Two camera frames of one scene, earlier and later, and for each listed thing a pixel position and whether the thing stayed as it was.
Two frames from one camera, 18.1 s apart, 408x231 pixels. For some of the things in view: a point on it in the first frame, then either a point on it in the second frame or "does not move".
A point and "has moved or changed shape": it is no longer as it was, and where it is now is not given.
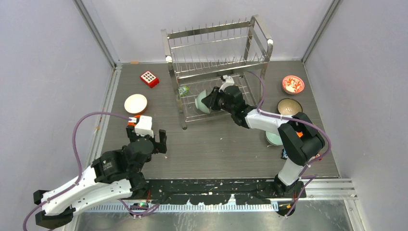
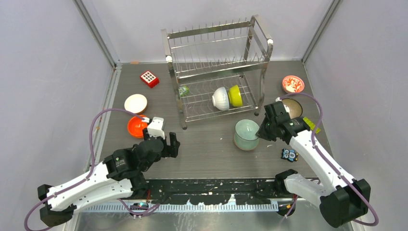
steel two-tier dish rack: [218, 69] does not move
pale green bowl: [274, 138] has moved or changed shape
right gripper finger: [210, 100] to [262, 133]
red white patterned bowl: [293, 84] does not move
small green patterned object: [183, 90] does not move
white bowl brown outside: [135, 103] does not move
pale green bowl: [200, 105] to [246, 129]
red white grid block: [149, 79] does not move
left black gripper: [161, 146] to [171, 150]
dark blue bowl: [288, 106] does not move
